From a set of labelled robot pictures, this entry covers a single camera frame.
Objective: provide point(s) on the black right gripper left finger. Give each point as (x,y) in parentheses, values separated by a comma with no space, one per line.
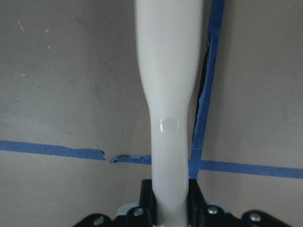
(147,199)

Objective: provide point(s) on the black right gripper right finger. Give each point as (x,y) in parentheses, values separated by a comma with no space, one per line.
(196,205)

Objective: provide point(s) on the white hand brush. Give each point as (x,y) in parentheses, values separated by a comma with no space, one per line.
(168,39)

